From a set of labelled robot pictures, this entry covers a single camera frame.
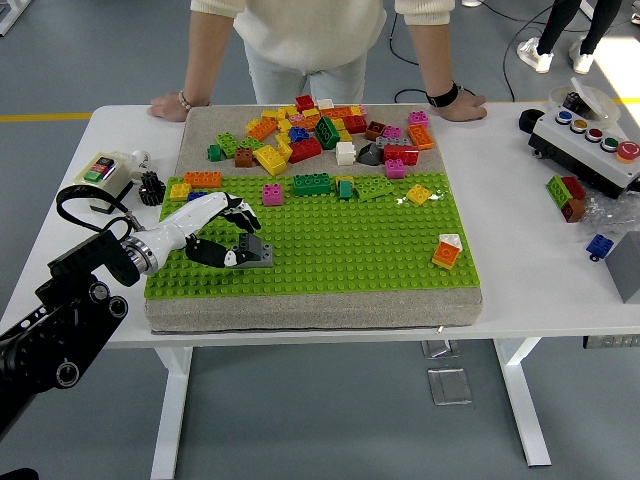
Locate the small clear floor plate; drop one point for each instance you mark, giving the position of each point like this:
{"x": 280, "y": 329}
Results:
{"x": 437, "y": 348}

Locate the person's right hand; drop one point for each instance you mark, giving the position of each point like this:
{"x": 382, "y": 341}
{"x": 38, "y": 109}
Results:
{"x": 167, "y": 107}

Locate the brown 2x2 brick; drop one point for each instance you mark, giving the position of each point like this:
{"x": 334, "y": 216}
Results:
{"x": 375, "y": 131}
{"x": 244, "y": 158}

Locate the person's left hand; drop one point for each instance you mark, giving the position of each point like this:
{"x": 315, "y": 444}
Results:
{"x": 465, "y": 107}

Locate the white button control box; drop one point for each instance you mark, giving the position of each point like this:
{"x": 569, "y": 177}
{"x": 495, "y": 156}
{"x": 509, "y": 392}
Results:
{"x": 575, "y": 150}

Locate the dark green 2x4 brick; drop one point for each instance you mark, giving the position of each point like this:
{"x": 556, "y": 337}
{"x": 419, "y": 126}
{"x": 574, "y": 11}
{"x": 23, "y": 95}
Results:
{"x": 312, "y": 186}
{"x": 327, "y": 132}

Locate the person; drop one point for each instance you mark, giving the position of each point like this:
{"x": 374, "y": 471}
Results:
{"x": 310, "y": 30}
{"x": 555, "y": 20}

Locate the yellow 2x2 brick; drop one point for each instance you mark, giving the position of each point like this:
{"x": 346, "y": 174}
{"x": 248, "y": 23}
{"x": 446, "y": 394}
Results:
{"x": 180, "y": 192}
{"x": 418, "y": 194}

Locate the grey box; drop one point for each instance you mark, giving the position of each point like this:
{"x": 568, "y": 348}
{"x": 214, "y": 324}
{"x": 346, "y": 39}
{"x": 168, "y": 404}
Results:
{"x": 627, "y": 270}

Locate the orange 2x2 brick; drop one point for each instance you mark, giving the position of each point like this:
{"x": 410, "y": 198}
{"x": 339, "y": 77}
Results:
{"x": 445, "y": 255}

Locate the table control panel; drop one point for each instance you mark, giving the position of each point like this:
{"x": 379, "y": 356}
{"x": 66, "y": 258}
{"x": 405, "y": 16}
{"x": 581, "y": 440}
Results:
{"x": 610, "y": 342}

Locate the small teal green brick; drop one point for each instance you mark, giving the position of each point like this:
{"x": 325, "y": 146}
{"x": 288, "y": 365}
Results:
{"x": 344, "y": 189}

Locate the clear round container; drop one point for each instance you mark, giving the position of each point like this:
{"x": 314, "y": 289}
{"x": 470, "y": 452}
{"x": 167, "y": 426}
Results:
{"x": 597, "y": 100}

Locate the dark grey 2x2 brick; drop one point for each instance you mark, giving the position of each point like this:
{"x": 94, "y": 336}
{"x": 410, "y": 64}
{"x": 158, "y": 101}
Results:
{"x": 252, "y": 245}

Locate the black tape roll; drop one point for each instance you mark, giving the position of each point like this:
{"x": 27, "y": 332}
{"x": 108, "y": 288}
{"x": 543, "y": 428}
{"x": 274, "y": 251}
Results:
{"x": 525, "y": 120}

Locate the dark grey slope brick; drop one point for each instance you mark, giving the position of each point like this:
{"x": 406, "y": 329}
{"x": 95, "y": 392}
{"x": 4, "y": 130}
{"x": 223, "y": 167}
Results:
{"x": 370, "y": 156}

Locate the red 2x2 brick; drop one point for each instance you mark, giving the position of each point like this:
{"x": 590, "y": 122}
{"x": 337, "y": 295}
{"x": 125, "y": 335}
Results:
{"x": 305, "y": 103}

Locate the clear plastic bag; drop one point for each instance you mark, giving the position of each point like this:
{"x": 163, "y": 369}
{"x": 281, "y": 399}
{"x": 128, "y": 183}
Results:
{"x": 607, "y": 212}

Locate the black gear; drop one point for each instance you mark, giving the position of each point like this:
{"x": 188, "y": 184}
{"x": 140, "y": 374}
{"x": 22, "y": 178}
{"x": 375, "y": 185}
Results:
{"x": 151, "y": 189}

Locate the blue 2x2 brick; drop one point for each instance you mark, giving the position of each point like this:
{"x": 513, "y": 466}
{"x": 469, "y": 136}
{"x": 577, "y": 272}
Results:
{"x": 195, "y": 195}
{"x": 298, "y": 134}

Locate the large yellow brick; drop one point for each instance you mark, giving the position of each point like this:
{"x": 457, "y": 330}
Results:
{"x": 270, "y": 160}

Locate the light grey 2x4 brick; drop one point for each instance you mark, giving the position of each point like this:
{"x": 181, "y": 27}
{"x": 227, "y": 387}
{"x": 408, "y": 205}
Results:
{"x": 265, "y": 257}

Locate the pink brick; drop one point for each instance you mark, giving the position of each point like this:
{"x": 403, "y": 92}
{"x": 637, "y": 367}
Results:
{"x": 297, "y": 118}

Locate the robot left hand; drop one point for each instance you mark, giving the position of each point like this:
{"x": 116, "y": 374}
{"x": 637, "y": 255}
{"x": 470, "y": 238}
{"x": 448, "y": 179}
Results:
{"x": 195, "y": 217}

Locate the green baseplate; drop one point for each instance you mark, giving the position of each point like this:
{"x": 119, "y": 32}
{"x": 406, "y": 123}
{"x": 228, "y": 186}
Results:
{"x": 350, "y": 250}

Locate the white table leg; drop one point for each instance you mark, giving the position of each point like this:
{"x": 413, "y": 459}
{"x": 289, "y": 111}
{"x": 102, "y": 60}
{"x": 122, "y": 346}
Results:
{"x": 520, "y": 400}
{"x": 172, "y": 400}

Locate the green brick with circles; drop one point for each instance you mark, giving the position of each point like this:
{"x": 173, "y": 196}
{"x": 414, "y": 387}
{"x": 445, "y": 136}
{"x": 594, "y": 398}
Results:
{"x": 556, "y": 190}

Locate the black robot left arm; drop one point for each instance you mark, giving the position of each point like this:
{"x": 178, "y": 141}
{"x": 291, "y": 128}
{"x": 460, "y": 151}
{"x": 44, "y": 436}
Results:
{"x": 65, "y": 320}

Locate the white 2x2 brick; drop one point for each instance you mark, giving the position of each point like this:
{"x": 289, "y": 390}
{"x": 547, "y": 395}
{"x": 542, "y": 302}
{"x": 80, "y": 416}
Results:
{"x": 345, "y": 154}

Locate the magenta 2x2 brick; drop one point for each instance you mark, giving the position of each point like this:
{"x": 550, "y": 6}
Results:
{"x": 272, "y": 195}
{"x": 392, "y": 132}
{"x": 394, "y": 167}
{"x": 418, "y": 119}

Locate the person's right forearm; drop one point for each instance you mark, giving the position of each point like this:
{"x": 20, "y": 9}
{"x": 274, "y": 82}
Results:
{"x": 205, "y": 60}

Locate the light green 2x4 brick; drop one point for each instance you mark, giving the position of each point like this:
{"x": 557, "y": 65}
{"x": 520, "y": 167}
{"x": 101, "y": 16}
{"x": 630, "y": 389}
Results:
{"x": 373, "y": 188}

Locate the cream switch box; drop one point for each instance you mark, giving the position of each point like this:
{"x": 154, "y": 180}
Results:
{"x": 102, "y": 172}

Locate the black wristwatch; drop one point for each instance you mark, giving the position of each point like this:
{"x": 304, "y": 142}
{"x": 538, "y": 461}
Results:
{"x": 442, "y": 95}

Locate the white furniture frame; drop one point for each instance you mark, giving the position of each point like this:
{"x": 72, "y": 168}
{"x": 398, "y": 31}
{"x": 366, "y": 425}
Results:
{"x": 7, "y": 20}

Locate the orange 2x4 brick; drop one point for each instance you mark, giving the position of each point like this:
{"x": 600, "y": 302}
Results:
{"x": 420, "y": 137}
{"x": 202, "y": 178}
{"x": 262, "y": 129}
{"x": 337, "y": 112}

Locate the person's left forearm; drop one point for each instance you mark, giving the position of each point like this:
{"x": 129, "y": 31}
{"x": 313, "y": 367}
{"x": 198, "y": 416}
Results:
{"x": 430, "y": 55}

